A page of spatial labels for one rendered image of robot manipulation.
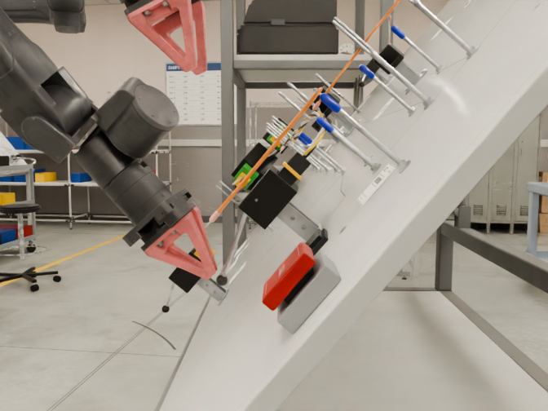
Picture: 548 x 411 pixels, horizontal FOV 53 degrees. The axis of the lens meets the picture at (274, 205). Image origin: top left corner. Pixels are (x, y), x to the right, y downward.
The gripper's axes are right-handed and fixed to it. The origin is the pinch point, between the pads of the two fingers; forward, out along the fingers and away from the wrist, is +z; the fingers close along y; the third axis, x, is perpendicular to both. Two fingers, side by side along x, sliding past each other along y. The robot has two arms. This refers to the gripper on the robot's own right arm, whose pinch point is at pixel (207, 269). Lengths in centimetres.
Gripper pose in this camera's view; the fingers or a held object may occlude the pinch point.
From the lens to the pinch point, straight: 65.9
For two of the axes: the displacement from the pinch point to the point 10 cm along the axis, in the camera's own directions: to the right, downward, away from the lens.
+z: 6.6, 7.5, 0.8
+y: 0.8, -1.8, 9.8
